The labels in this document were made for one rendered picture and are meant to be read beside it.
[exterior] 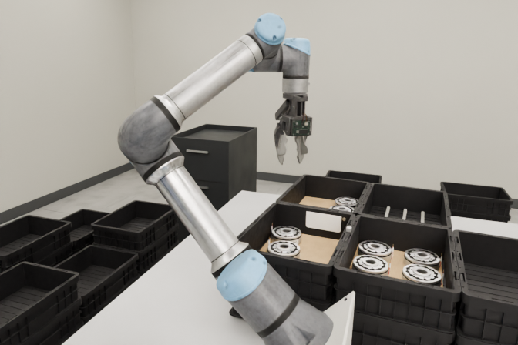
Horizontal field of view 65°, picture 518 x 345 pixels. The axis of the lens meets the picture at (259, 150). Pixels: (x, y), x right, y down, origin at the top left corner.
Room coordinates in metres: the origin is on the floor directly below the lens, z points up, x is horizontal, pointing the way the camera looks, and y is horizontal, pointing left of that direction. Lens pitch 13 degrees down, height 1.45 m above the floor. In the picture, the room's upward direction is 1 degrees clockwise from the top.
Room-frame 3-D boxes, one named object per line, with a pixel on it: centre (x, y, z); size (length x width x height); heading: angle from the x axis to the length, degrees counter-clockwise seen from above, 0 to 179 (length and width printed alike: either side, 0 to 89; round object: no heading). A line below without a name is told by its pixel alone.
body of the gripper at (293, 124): (1.18, -0.10, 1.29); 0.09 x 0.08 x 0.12; 17
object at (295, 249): (1.20, -0.08, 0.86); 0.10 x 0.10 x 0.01
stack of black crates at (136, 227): (2.11, 0.66, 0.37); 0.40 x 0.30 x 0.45; 162
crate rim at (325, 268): (1.19, -0.13, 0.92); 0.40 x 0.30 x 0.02; 158
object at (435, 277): (1.05, -0.47, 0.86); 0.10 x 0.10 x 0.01
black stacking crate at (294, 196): (1.56, -0.27, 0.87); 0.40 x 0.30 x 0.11; 158
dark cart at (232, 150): (2.98, 0.32, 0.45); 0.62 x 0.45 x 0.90; 162
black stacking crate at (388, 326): (1.08, -0.40, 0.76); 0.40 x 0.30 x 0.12; 158
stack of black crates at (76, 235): (2.23, 1.04, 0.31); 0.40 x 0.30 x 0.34; 162
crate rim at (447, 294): (1.08, -0.40, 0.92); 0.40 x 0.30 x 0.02; 158
